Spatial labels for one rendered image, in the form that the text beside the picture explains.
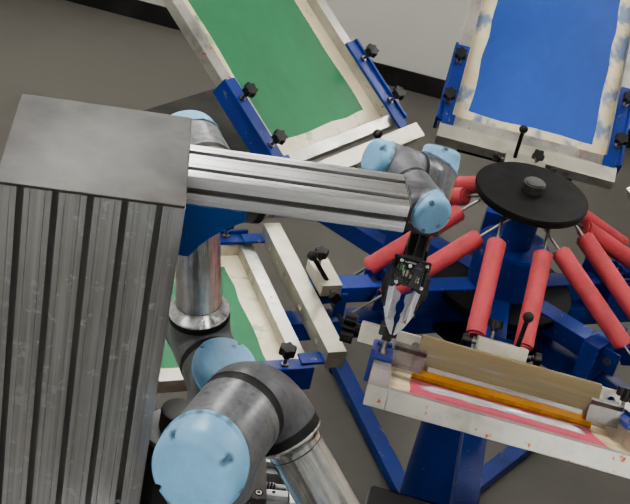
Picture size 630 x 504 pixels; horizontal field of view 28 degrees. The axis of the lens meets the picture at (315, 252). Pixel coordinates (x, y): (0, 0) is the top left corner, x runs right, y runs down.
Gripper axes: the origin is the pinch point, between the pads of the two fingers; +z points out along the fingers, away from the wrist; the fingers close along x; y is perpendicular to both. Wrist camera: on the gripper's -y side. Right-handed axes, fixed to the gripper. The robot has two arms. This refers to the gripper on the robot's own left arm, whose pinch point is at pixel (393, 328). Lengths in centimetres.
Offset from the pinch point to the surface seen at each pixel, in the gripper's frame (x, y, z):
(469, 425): 16.6, 22.9, 11.3
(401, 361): 4.0, -35.2, 8.7
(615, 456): 41.8, 23.0, 9.6
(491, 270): 21, -84, -16
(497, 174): 17, -103, -42
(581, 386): 43, -37, 4
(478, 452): 29, -68, 28
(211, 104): -77, -180, -46
